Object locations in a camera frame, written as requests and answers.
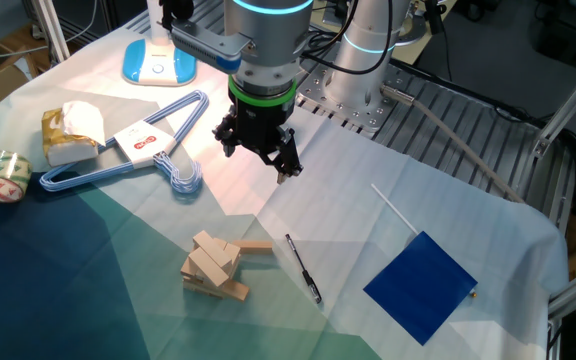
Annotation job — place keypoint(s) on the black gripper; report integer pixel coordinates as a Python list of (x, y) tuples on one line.
[(260, 120)]

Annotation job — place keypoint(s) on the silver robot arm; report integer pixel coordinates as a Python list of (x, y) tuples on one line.
[(268, 30)]

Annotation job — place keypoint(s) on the silver robot mounting plate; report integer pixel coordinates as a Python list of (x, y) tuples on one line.
[(318, 85)]

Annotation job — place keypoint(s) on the black ballpoint pen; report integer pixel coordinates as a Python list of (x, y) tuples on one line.
[(304, 270)]

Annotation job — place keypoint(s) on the blue white desk lamp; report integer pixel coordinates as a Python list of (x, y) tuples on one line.
[(143, 65)]

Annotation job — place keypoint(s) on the thin white stick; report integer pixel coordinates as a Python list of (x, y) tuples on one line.
[(393, 207)]

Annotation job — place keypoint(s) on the golden tissue pack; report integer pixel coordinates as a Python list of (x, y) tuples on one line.
[(68, 145)]

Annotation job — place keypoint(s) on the blue green patterned tablecloth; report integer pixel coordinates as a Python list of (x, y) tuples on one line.
[(118, 280)]

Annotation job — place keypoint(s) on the blue white hanger bundle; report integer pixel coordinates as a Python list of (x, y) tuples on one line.
[(68, 177)]

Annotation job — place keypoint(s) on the blue square sheet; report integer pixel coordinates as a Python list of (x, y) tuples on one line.
[(420, 290)]

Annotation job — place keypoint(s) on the printed packing tape roll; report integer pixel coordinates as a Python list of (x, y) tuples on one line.
[(0, 175)]

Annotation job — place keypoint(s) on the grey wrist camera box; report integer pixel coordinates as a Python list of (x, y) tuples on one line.
[(203, 45)]

